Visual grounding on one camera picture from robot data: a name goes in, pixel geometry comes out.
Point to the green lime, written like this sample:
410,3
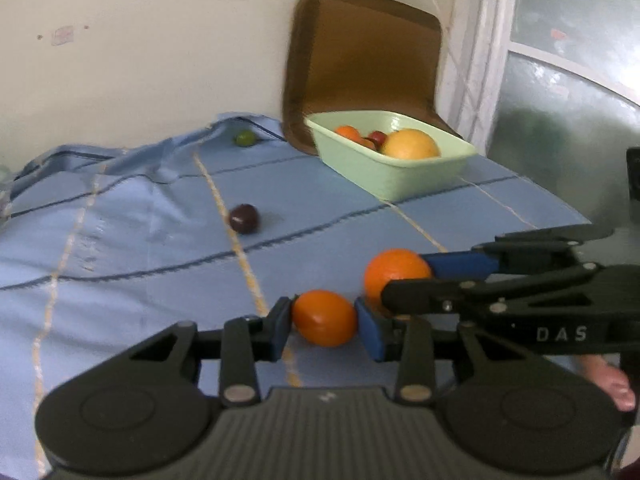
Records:
246,138

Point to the light green plastic basket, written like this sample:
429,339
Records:
387,178

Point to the person right hand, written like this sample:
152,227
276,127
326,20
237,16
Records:
610,379

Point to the blue tablecloth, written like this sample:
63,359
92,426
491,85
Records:
104,247

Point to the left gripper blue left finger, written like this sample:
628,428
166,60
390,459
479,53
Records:
245,341

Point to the orange mandarin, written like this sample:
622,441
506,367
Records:
352,134
391,265

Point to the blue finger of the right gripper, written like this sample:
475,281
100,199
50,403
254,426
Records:
422,296
461,265

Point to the clear plastic bag of fruit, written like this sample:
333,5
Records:
6,183

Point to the red cherry tomato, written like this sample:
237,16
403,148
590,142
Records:
378,138

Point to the large yellow grapefruit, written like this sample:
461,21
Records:
410,144

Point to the dark purple plum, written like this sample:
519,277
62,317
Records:
244,219

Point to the white window frame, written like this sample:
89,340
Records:
574,61

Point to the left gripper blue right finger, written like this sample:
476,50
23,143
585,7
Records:
409,343

